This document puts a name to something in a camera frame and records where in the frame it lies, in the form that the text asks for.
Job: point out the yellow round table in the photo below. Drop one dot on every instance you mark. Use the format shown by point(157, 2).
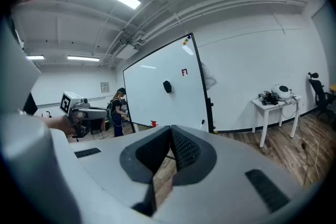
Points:
point(333, 88)

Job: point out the person's left hand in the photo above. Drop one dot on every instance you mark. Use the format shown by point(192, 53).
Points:
point(68, 125)

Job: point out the white marker with black cap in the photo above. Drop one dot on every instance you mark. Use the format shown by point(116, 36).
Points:
point(202, 123)

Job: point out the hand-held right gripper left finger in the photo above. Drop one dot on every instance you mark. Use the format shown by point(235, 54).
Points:
point(105, 165)

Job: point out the framed wall poster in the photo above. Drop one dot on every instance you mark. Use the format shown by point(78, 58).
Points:
point(105, 87)

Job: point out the black fabric-covered white block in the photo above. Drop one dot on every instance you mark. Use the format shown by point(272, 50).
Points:
point(167, 86)

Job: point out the black electronic device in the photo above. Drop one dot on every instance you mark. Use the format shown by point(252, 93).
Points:
point(269, 99)

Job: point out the white domed device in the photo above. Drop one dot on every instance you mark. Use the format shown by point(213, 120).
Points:
point(281, 91)

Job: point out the person's black shirt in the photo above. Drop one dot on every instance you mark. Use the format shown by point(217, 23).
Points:
point(30, 106)

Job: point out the person's left forearm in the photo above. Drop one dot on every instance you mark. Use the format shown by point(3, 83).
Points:
point(50, 122)

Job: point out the white ceiling air conditioner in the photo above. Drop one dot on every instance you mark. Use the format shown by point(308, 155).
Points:
point(126, 51)

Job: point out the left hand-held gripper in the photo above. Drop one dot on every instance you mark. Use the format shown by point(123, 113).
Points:
point(68, 103)

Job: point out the black office chair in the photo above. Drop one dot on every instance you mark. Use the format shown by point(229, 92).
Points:
point(319, 94)

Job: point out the white table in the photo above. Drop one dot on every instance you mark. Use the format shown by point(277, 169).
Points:
point(273, 106)

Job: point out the whiteboard with black frame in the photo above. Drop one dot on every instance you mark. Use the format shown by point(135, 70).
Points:
point(147, 102)

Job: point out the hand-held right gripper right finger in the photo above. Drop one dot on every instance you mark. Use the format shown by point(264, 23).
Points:
point(223, 191)

